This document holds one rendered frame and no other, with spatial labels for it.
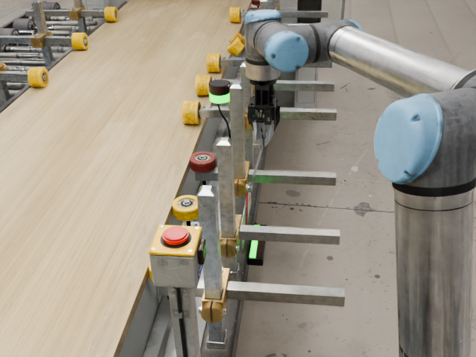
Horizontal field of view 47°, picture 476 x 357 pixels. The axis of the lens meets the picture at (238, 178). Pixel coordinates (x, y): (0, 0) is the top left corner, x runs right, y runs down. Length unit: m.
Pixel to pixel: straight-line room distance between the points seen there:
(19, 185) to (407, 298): 1.18
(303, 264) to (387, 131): 1.91
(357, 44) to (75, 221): 0.83
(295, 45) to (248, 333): 1.41
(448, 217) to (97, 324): 0.73
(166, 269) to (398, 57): 0.58
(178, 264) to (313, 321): 1.62
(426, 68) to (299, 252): 1.84
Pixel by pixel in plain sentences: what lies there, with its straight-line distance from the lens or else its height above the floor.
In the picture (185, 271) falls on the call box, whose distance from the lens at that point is 0.84.
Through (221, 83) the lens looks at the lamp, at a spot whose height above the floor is 1.17.
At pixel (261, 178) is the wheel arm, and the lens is 1.68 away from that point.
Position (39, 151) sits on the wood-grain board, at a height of 0.90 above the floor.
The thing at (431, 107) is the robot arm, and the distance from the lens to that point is 0.78.
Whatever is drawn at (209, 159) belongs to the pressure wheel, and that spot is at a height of 0.91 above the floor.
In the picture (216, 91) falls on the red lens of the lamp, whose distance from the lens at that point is 1.51.
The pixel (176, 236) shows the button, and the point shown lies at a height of 1.23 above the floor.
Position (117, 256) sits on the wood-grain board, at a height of 0.90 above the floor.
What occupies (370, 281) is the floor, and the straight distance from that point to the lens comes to 2.62.
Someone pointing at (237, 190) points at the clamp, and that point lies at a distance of 1.64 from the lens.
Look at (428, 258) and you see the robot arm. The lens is 0.83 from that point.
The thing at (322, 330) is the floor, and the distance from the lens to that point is 2.37.
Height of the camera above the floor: 1.73
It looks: 32 degrees down
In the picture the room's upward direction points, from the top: 2 degrees counter-clockwise
